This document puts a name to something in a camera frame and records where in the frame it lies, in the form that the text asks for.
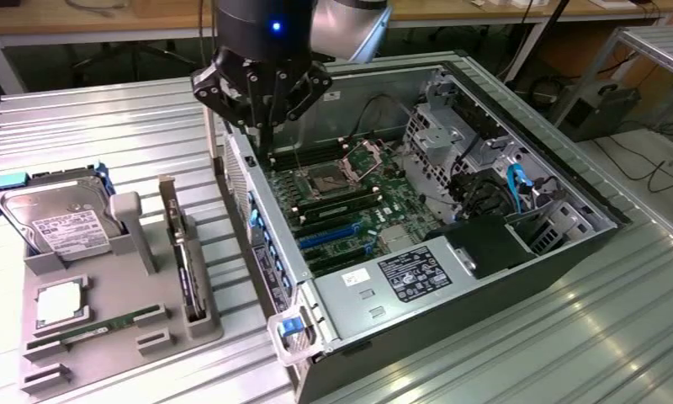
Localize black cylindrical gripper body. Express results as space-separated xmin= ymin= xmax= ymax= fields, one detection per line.
xmin=210 ymin=0 xmax=315 ymax=68

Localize black chair base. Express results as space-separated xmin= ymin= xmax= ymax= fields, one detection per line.
xmin=70 ymin=38 xmax=198 ymax=82

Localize metal socket cover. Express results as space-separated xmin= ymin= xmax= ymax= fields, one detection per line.
xmin=339 ymin=140 xmax=386 ymax=183

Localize CPU socket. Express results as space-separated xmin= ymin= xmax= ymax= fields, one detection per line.
xmin=303 ymin=162 xmax=353 ymax=198

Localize metal disk bay cage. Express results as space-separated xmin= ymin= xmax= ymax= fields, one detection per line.
xmin=401 ymin=103 xmax=518 ymax=191

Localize black RAM stick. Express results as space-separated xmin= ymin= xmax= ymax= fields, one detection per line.
xmin=297 ymin=189 xmax=383 ymax=223

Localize wooden desk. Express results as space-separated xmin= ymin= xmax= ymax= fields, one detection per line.
xmin=0 ymin=0 xmax=673 ymax=96

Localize green motherboard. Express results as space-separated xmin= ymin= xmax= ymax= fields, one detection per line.
xmin=265 ymin=135 xmax=462 ymax=277

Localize blue expansion slot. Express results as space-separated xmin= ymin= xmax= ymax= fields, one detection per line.
xmin=295 ymin=221 xmax=361 ymax=250

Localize silver chipset heatsink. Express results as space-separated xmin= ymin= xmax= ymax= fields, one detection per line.
xmin=378 ymin=224 xmax=417 ymax=250

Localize black expansion slot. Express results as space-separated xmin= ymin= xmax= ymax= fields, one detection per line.
xmin=303 ymin=245 xmax=371 ymax=271

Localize silver hard disk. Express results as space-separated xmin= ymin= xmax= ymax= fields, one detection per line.
xmin=0 ymin=176 xmax=117 ymax=258

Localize blue disk caddy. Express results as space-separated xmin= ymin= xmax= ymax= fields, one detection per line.
xmin=0 ymin=161 xmax=110 ymax=207

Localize grey power supply unit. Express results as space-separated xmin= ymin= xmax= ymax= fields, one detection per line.
xmin=311 ymin=235 xmax=478 ymax=343

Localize grey parts rack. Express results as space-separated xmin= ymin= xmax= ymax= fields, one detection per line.
xmin=17 ymin=191 xmax=226 ymax=397

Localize black box on floor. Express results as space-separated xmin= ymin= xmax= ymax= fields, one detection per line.
xmin=558 ymin=82 xmax=641 ymax=142

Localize silver CPU chip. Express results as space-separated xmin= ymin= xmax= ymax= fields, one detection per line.
xmin=34 ymin=282 xmax=87 ymax=327

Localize open black PC case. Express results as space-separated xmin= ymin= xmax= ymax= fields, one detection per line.
xmin=201 ymin=49 xmax=633 ymax=404

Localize green RAM stick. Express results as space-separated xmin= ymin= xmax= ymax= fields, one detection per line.
xmin=25 ymin=306 xmax=159 ymax=350

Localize black wire bundle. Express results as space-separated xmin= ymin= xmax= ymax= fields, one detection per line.
xmin=450 ymin=170 xmax=513 ymax=222

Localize blue SATA wire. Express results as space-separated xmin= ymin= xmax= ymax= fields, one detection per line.
xmin=505 ymin=162 xmax=534 ymax=218

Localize clear case handle blue tab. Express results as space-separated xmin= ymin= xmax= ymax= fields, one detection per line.
xmin=265 ymin=304 xmax=322 ymax=368

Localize metal slat table frame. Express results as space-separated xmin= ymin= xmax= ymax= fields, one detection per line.
xmin=577 ymin=25 xmax=673 ymax=127

